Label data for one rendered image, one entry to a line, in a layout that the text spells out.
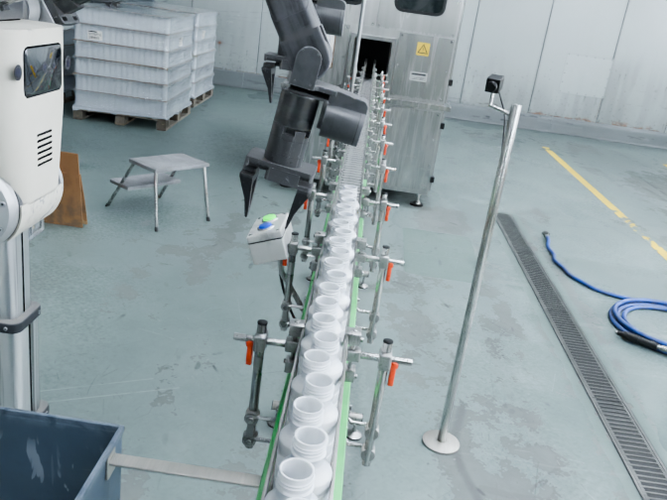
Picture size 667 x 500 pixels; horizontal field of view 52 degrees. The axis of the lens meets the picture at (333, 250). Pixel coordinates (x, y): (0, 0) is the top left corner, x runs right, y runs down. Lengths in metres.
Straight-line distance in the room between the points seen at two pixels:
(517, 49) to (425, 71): 5.79
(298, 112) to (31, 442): 0.67
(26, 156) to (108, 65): 6.47
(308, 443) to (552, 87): 10.94
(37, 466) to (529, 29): 10.70
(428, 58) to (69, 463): 4.89
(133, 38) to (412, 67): 3.19
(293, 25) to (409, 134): 4.85
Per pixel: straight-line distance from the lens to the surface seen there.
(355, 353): 1.12
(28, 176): 1.33
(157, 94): 7.65
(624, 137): 12.02
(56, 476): 1.24
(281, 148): 0.99
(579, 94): 11.71
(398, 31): 5.70
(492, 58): 11.36
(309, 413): 0.81
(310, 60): 0.96
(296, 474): 0.75
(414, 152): 5.81
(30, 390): 1.60
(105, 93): 7.80
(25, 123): 1.30
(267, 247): 1.51
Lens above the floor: 1.62
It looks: 20 degrees down
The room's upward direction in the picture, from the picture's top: 8 degrees clockwise
